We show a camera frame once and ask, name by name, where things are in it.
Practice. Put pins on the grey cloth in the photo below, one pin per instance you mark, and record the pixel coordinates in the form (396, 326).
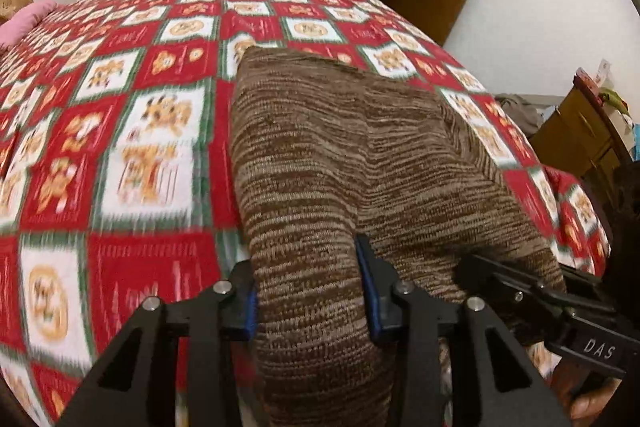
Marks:
(520, 112)

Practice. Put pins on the green cloth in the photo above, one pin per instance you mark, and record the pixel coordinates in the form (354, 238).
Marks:
(615, 99)

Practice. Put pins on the person's right hand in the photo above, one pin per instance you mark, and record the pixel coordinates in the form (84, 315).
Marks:
(590, 392)

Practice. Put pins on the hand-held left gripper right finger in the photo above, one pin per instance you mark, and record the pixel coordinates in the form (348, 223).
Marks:
(371, 302)

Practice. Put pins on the wooden cabinet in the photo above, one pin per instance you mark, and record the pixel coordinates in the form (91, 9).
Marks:
(570, 142)

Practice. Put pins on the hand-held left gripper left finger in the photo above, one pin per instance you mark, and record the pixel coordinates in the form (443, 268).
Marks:
(247, 317)

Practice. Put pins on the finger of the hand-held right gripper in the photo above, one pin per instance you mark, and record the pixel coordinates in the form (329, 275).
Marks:
(505, 274)

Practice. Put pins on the pink pillow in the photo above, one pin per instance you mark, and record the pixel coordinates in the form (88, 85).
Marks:
(25, 19)

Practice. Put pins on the red printed blanket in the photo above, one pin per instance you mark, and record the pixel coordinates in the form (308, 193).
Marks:
(150, 232)

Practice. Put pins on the brown knit sweater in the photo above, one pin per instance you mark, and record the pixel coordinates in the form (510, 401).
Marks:
(325, 182)

